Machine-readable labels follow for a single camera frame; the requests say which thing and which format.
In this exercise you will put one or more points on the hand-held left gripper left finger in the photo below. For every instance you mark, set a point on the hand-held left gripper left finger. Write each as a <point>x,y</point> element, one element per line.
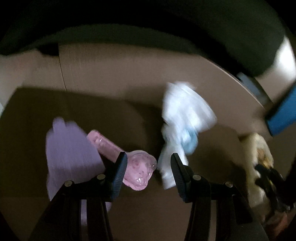
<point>119,176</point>

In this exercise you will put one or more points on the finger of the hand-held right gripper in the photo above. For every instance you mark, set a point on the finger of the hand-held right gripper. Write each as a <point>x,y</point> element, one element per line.
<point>272,185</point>

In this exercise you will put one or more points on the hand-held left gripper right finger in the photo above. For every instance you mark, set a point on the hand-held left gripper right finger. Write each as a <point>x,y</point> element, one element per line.
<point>181,183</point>

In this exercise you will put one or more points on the white tissue wad with blue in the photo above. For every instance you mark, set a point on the white tissue wad with blue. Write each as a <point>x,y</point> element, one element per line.
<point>171,150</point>

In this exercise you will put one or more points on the lavender cloth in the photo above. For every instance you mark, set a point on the lavender cloth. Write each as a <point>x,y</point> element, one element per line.
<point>67,157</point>

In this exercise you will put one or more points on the blue box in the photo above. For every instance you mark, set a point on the blue box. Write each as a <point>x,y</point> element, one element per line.
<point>282,113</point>

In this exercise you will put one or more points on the white plastic wrapper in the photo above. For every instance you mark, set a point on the white plastic wrapper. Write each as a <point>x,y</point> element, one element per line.
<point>185,104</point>

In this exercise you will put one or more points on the black cushion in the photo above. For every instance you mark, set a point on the black cushion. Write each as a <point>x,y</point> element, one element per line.
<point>161,23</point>

